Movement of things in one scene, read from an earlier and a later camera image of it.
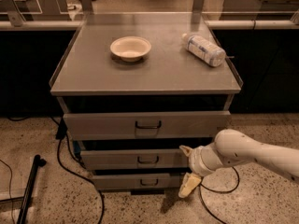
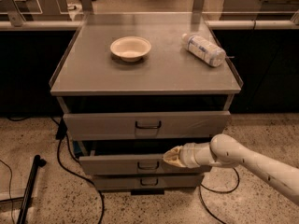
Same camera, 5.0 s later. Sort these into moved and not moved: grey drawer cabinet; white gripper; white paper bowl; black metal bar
Moved: white gripper
Not moved: black metal bar; grey drawer cabinet; white paper bowl
